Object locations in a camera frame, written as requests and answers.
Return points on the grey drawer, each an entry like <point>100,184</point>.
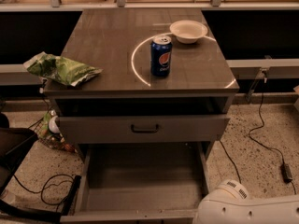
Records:
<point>141,184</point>
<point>110,130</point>

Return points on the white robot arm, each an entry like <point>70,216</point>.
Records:
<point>230,203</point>

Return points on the grey drawer cabinet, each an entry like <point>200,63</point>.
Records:
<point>117,40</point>

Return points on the blue Pepsi can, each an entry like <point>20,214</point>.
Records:
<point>160,55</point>

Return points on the white bowl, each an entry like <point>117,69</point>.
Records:
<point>188,32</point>

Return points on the green chip bag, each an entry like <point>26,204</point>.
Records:
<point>60,69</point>

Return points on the black drawer handle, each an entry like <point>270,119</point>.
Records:
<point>153,129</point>

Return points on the wire basket with items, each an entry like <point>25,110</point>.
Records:
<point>49,134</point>

